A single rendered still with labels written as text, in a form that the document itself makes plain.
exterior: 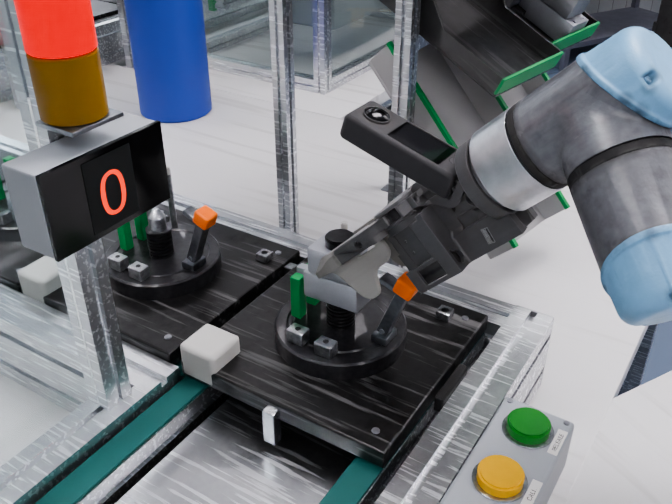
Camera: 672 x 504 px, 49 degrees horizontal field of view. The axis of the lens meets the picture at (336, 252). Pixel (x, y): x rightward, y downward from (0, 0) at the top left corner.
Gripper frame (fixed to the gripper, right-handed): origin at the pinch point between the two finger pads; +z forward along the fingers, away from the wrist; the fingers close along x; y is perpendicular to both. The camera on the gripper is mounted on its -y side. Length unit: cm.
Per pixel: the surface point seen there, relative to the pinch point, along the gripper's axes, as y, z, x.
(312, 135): -18, 48, 64
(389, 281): 5.3, -3.7, -0.3
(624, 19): 14, 113, 465
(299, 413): 9.8, 5.1, -11.9
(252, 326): 1.3, 13.4, -3.7
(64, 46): -23.6, -11.0, -20.4
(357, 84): -24, 53, 96
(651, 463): 38.4, -7.5, 11.2
